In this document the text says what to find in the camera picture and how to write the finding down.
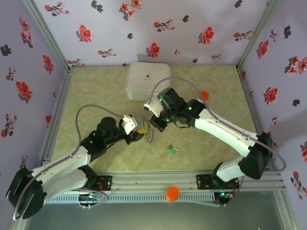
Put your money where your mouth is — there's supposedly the grey slotted cable duct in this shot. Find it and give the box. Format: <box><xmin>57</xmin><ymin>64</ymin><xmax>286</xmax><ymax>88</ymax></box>
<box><xmin>45</xmin><ymin>193</ymin><xmax>215</xmax><ymax>204</ymax></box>

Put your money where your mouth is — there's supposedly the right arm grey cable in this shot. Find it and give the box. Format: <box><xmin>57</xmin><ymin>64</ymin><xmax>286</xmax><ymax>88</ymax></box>
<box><xmin>148</xmin><ymin>76</ymin><xmax>287</xmax><ymax>207</ymax></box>

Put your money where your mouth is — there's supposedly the right aluminium side rail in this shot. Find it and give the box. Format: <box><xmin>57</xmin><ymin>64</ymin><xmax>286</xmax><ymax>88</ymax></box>
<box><xmin>236</xmin><ymin>66</ymin><xmax>276</xmax><ymax>172</ymax></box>

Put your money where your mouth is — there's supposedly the black mount plate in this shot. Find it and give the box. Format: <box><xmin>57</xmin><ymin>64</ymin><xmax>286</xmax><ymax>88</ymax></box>
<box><xmin>94</xmin><ymin>175</ymin><xmax>113</xmax><ymax>192</ymax></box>
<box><xmin>196</xmin><ymin>174</ymin><xmax>240</xmax><ymax>190</ymax></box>

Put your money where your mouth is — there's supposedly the left aluminium corner post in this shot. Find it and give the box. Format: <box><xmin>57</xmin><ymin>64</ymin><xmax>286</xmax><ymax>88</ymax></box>
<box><xmin>21</xmin><ymin>0</ymin><xmax>72</xmax><ymax>72</ymax></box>

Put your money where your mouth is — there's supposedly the left arm grey cable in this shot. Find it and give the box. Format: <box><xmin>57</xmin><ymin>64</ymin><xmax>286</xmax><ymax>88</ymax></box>
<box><xmin>12</xmin><ymin>104</ymin><xmax>125</xmax><ymax>220</ymax></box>

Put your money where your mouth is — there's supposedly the orange-capped pill bottle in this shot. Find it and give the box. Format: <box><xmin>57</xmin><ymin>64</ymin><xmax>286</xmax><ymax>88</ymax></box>
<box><xmin>198</xmin><ymin>91</ymin><xmax>210</xmax><ymax>103</ymax></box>

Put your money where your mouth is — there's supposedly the aluminium side rail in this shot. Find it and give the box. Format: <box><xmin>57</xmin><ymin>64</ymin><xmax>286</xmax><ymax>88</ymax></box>
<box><xmin>38</xmin><ymin>67</ymin><xmax>75</xmax><ymax>173</ymax></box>
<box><xmin>236</xmin><ymin>66</ymin><xmax>276</xmax><ymax>172</ymax></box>

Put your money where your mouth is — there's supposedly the orange round cap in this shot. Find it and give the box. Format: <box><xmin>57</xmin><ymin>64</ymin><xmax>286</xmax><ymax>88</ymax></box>
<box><xmin>166</xmin><ymin>186</ymin><xmax>180</xmax><ymax>203</ymax></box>

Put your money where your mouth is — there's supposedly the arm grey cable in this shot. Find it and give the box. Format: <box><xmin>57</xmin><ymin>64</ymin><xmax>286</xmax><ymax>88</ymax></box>
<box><xmin>12</xmin><ymin>104</ymin><xmax>125</xmax><ymax>220</ymax></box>
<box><xmin>148</xmin><ymin>76</ymin><xmax>287</xmax><ymax>207</ymax></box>

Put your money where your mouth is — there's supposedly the white zip case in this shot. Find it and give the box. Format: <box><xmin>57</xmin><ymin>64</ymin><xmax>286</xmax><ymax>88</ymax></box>
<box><xmin>124</xmin><ymin>61</ymin><xmax>171</xmax><ymax>103</ymax></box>

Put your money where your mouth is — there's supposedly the controller board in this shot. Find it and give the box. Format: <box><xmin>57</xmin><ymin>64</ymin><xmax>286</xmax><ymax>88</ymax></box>
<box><xmin>78</xmin><ymin>193</ymin><xmax>102</xmax><ymax>209</ymax></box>
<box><xmin>214</xmin><ymin>190</ymin><xmax>235</xmax><ymax>207</ymax></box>

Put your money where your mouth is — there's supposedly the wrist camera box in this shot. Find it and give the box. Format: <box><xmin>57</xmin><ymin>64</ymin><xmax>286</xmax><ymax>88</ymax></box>
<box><xmin>119</xmin><ymin>114</ymin><xmax>141</xmax><ymax>135</ymax></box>
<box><xmin>143</xmin><ymin>99</ymin><xmax>165</xmax><ymax>118</ymax></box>

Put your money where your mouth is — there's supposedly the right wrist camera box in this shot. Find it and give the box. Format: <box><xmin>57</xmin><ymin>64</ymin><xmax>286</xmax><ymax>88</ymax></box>
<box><xmin>143</xmin><ymin>99</ymin><xmax>165</xmax><ymax>118</ymax></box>

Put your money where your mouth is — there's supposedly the left black mount plate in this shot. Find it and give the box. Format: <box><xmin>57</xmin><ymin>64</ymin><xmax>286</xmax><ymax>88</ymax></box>
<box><xmin>94</xmin><ymin>175</ymin><xmax>113</xmax><ymax>192</ymax></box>

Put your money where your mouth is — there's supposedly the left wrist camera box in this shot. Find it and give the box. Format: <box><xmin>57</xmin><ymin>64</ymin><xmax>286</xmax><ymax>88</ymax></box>
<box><xmin>119</xmin><ymin>114</ymin><xmax>141</xmax><ymax>135</ymax></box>

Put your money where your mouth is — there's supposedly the right controller board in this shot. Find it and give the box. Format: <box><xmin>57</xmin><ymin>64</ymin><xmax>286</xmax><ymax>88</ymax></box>
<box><xmin>214</xmin><ymin>190</ymin><xmax>235</xmax><ymax>207</ymax></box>

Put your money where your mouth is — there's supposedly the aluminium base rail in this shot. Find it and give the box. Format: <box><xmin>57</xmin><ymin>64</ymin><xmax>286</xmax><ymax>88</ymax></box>
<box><xmin>23</xmin><ymin>170</ymin><xmax>287</xmax><ymax>192</ymax></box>

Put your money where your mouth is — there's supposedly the right aluminium corner post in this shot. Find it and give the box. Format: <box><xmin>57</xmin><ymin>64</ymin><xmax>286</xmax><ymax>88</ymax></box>
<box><xmin>236</xmin><ymin>0</ymin><xmax>281</xmax><ymax>70</ymax></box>

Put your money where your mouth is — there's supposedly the left aluminium side rail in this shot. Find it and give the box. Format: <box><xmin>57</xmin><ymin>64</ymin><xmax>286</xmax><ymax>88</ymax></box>
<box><xmin>38</xmin><ymin>67</ymin><xmax>75</xmax><ymax>173</ymax></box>

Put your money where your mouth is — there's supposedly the aluminium corner post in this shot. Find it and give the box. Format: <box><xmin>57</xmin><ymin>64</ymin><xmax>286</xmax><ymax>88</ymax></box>
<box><xmin>21</xmin><ymin>0</ymin><xmax>72</xmax><ymax>72</ymax></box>
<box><xmin>236</xmin><ymin>0</ymin><xmax>281</xmax><ymax>70</ymax></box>

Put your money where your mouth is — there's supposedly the right black mount plate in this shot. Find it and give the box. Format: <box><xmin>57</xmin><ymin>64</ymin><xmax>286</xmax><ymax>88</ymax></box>
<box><xmin>196</xmin><ymin>174</ymin><xmax>240</xmax><ymax>190</ymax></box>

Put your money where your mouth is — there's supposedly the left controller board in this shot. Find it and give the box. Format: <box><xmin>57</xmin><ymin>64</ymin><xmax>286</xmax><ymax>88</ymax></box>
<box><xmin>78</xmin><ymin>193</ymin><xmax>102</xmax><ymax>209</ymax></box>

